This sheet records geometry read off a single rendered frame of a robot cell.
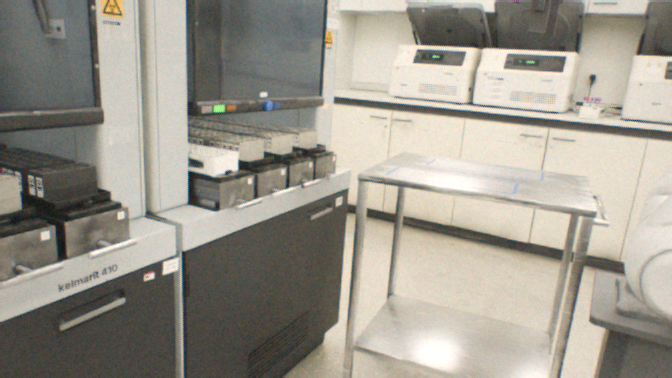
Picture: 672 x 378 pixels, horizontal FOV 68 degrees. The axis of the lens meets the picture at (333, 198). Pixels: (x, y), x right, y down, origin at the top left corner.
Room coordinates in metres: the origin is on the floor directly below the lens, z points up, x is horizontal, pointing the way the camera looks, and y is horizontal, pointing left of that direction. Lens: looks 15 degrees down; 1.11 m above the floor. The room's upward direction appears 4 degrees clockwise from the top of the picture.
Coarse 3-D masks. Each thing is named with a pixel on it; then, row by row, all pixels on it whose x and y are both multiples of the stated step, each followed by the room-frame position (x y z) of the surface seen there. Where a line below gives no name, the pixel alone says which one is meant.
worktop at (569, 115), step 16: (336, 96) 3.71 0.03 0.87; (352, 96) 3.64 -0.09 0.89; (368, 96) 3.58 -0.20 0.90; (384, 96) 3.70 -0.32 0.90; (496, 112) 3.16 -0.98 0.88; (512, 112) 3.12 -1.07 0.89; (528, 112) 3.08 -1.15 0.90; (544, 112) 3.09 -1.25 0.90; (560, 112) 3.18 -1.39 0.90; (576, 112) 3.29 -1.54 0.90; (656, 128) 2.75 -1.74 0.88
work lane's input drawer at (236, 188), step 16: (192, 176) 1.24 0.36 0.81; (208, 176) 1.22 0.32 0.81; (224, 176) 1.22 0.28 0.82; (240, 176) 1.26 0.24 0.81; (192, 192) 1.23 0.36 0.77; (208, 192) 1.20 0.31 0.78; (224, 192) 1.20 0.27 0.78; (240, 192) 1.26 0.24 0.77; (224, 208) 1.20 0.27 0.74; (240, 208) 1.19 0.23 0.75
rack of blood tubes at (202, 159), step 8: (192, 144) 1.38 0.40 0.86; (192, 152) 1.27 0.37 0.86; (200, 152) 1.27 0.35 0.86; (208, 152) 1.28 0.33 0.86; (216, 152) 1.29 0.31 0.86; (224, 152) 1.30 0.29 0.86; (232, 152) 1.30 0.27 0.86; (192, 160) 1.38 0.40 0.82; (200, 160) 1.37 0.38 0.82; (208, 160) 1.23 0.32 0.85; (216, 160) 1.23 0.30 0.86; (224, 160) 1.25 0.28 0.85; (232, 160) 1.28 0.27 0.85; (192, 168) 1.25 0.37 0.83; (200, 168) 1.33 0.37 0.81; (208, 168) 1.23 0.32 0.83; (216, 168) 1.23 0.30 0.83; (224, 168) 1.26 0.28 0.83; (232, 168) 1.28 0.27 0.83
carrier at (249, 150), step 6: (234, 144) 1.37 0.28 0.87; (240, 144) 1.37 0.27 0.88; (246, 144) 1.39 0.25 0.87; (252, 144) 1.42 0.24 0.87; (258, 144) 1.44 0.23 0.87; (234, 150) 1.37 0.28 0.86; (240, 150) 1.37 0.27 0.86; (246, 150) 1.39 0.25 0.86; (252, 150) 1.42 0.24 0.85; (258, 150) 1.44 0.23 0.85; (240, 156) 1.37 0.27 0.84; (246, 156) 1.39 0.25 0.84; (252, 156) 1.42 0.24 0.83; (258, 156) 1.44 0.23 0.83
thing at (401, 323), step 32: (416, 160) 1.61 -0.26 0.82; (448, 160) 1.65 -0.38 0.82; (448, 192) 1.25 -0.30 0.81; (480, 192) 1.23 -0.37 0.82; (512, 192) 1.25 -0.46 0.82; (544, 192) 1.27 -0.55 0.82; (576, 192) 1.30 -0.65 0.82; (576, 224) 1.51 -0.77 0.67; (608, 224) 1.16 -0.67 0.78; (352, 256) 1.35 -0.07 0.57; (576, 256) 1.13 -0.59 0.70; (352, 288) 1.35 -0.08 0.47; (576, 288) 1.13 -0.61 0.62; (352, 320) 1.35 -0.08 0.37; (384, 320) 1.52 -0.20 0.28; (416, 320) 1.54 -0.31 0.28; (448, 320) 1.56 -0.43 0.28; (480, 320) 1.57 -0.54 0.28; (352, 352) 1.35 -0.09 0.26; (384, 352) 1.33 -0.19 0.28; (416, 352) 1.34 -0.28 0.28; (448, 352) 1.35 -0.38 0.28; (480, 352) 1.36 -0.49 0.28; (512, 352) 1.38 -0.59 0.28; (544, 352) 1.39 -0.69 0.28
